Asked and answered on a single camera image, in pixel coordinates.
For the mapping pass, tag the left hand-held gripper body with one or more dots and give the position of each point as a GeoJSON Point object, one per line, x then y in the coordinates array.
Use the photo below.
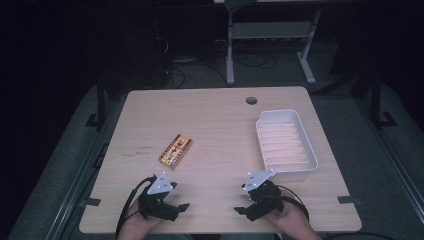
{"type": "Point", "coordinates": [156, 205]}

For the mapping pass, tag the white plastic tray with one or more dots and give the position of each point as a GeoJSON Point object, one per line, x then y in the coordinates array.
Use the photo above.
{"type": "Point", "coordinates": [286, 143]}

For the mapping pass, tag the person's left hand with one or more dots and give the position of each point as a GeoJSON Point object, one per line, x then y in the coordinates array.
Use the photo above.
{"type": "Point", "coordinates": [138, 225]}

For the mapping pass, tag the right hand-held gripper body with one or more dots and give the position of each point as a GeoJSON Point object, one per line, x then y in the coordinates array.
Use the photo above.
{"type": "Point", "coordinates": [265, 200]}

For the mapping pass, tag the black tape strip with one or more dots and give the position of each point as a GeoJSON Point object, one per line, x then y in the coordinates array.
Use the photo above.
{"type": "Point", "coordinates": [92, 202]}
{"type": "Point", "coordinates": [346, 200]}

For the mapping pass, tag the black metal stand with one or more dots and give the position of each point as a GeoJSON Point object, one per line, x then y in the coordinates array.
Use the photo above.
{"type": "Point", "coordinates": [377, 100]}
{"type": "Point", "coordinates": [100, 106]}

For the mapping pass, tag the yellow patterned box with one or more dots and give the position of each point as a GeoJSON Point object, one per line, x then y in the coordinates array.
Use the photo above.
{"type": "Point", "coordinates": [176, 151]}

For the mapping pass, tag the person's right hand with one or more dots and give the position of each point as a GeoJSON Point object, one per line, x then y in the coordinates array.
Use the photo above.
{"type": "Point", "coordinates": [293, 220]}

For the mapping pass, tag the white metal desk frame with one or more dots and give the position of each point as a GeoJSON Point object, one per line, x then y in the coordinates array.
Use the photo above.
{"type": "Point", "coordinates": [270, 31]}

